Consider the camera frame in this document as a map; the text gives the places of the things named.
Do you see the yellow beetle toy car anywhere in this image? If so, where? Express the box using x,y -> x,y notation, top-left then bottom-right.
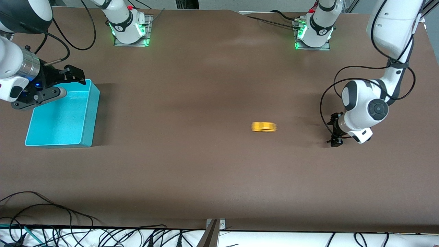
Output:
251,121 -> 277,133

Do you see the turquoise plastic bin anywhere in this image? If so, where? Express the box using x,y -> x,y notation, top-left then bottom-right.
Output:
25,79 -> 100,148

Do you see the dark box behind table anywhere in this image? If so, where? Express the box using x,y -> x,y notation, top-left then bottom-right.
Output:
176,0 -> 200,10

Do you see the brown table cover mat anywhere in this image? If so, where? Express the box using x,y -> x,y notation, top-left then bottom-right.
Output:
0,8 -> 439,234

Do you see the grey metal bar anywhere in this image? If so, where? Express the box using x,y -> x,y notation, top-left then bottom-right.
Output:
197,220 -> 219,247

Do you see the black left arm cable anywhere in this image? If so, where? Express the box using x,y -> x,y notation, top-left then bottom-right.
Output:
333,64 -> 416,103
320,80 -> 378,139

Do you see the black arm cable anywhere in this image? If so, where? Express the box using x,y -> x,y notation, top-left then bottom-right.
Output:
333,64 -> 416,103
320,80 -> 378,139
33,30 -> 71,67
51,0 -> 97,51

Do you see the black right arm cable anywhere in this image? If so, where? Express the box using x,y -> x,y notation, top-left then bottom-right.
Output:
51,0 -> 97,51
33,30 -> 71,67

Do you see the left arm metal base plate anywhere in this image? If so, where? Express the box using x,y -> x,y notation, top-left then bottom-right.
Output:
292,19 -> 332,51

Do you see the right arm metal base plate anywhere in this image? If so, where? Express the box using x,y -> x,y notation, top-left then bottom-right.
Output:
114,14 -> 153,47

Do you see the aluminium frame post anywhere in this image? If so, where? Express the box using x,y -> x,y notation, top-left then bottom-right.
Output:
343,0 -> 360,13

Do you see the black base supply cable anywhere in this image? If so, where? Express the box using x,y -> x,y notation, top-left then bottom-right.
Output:
245,15 -> 297,29

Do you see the thin black table cable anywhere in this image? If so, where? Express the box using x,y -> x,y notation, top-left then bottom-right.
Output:
0,204 -> 74,228
0,191 -> 100,227

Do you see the silver metal edge bracket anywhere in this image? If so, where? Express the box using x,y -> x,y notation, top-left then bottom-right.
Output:
206,219 -> 226,230

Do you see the teal cable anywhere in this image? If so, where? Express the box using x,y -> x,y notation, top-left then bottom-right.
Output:
0,223 -> 46,245

